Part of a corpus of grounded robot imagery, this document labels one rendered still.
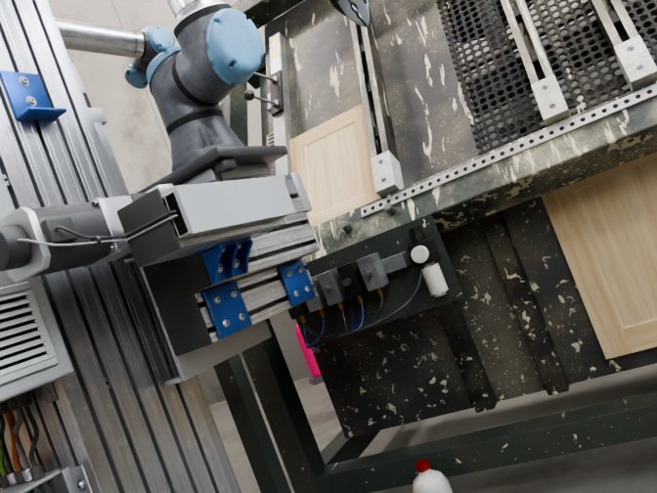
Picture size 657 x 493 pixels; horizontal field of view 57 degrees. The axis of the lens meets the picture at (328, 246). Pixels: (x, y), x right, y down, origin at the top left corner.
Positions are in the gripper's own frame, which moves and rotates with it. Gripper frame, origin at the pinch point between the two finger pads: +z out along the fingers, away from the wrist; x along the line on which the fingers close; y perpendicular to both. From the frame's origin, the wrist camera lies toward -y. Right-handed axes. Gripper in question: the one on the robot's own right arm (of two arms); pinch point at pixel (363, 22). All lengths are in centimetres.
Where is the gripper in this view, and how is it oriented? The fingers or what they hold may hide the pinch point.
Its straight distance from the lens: 162.0
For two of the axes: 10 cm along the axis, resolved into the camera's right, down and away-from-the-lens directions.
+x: -8.0, 3.3, 5.0
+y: 2.6, -5.7, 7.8
